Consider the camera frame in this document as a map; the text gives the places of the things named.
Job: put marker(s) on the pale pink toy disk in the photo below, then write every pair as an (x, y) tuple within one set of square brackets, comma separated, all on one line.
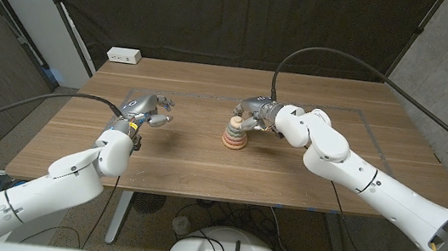
[(234, 139)]

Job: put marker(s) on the small tan toy piece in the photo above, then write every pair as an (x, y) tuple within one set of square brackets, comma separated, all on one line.
[(236, 122)]

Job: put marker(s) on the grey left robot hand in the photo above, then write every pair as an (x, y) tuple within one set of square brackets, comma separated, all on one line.
[(140, 106)]

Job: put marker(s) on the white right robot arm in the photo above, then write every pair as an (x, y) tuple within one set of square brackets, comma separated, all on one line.
[(332, 151)]

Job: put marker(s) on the black backdrop cloth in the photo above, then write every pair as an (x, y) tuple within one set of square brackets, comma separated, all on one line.
[(220, 13)]

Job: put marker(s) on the large tan toy disk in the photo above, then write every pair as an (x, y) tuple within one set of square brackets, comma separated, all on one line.
[(233, 147)]

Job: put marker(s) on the grey table leg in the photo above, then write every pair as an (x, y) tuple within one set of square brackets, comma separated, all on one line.
[(118, 219), (335, 246)]

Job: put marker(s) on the grey toy disk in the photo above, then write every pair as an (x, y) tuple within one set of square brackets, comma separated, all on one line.
[(235, 130)]

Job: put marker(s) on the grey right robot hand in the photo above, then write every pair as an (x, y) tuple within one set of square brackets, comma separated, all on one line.
[(262, 109)]

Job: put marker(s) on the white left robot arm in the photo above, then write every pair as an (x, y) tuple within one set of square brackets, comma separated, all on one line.
[(26, 200)]

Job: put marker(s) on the white power strip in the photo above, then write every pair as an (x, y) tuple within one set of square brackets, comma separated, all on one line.
[(124, 55)]

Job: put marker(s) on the green toy disk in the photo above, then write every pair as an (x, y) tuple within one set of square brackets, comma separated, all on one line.
[(235, 134)]

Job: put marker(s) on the black floor fan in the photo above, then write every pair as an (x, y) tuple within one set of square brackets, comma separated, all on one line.
[(149, 203)]

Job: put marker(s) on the grey round floor object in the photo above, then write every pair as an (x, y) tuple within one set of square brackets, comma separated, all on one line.
[(182, 225)]

